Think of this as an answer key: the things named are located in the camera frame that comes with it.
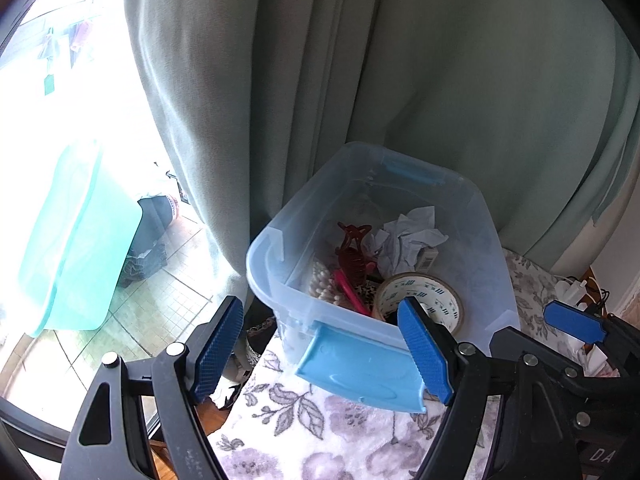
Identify grey floral fleece blanket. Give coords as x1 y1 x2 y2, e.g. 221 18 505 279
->
207 250 601 480

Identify black white patterned cloth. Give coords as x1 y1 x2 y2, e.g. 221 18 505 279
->
220 320 278 411

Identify clear plastic storage bin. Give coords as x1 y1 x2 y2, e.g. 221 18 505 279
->
245 141 522 413

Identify brown tape roll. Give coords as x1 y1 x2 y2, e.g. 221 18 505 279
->
372 272 466 336

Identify pale green curtain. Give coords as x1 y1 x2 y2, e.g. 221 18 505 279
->
122 0 640 281

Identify pink round mirror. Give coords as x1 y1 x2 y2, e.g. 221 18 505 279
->
332 267 373 317

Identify leopard print scrunchie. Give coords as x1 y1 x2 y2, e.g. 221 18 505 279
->
355 280 381 311

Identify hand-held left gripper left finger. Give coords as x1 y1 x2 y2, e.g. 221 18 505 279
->
60 295 245 480

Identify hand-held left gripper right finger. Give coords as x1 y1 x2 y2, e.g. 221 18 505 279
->
396 296 583 480

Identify small blue white box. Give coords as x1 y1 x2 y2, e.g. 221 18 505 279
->
415 245 440 271

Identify hanging clothes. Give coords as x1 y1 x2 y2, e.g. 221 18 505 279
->
37 15 101 96

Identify bag of cotton swabs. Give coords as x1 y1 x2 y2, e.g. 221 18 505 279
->
310 257 346 308

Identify dark bag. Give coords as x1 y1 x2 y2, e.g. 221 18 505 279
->
117 192 193 288

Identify dark red hair claw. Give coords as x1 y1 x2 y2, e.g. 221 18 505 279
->
335 221 375 286

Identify white charger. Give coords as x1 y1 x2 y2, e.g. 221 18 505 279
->
552 275 588 306

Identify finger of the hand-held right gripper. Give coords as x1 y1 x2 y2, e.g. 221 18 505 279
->
543 300 640 378
489 326 640 406

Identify teal plastic bin lid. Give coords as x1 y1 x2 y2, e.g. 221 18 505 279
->
17 140 143 338

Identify white paper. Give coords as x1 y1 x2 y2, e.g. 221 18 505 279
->
362 206 448 278

